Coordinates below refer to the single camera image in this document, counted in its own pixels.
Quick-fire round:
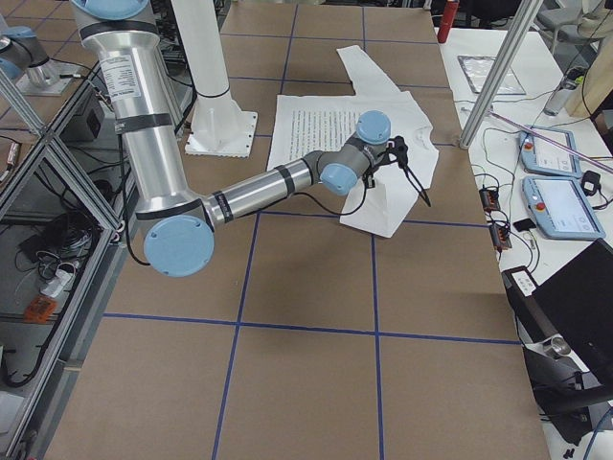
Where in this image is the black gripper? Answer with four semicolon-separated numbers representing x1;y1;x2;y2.
364;136;431;207

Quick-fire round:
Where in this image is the white long-sleeve printed shirt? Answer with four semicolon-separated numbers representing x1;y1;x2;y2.
267;45;439;238

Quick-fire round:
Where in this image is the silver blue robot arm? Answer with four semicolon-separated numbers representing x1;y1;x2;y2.
72;1;408;277
1;26;81;96

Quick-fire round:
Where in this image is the far blue teach pendant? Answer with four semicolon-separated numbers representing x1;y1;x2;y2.
519;131;582;178

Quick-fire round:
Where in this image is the blue teach pendant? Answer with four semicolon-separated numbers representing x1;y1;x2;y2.
521;175;606;241
519;131;582;178

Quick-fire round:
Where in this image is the near blue teach pendant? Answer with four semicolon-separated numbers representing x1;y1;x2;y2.
521;175;606;241

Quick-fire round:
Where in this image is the black framed white sheet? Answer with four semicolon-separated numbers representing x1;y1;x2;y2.
457;55;527;97

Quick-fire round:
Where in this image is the metal reacher stick white hook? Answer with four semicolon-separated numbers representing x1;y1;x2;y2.
488;109;613;167

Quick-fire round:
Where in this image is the red cylinder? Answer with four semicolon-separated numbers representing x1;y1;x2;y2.
437;0;460;44

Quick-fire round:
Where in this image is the black laptop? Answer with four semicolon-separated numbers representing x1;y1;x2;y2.
507;237;613;375

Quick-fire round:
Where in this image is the white central mounting column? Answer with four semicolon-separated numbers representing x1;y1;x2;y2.
171;0;258;157

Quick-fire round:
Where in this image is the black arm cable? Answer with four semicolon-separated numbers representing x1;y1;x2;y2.
286;162;384;217

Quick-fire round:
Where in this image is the aluminium frame post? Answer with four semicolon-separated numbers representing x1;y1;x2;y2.
459;0;543;150

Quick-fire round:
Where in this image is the aluminium truss frame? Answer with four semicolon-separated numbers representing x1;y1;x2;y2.
1;69;131;459

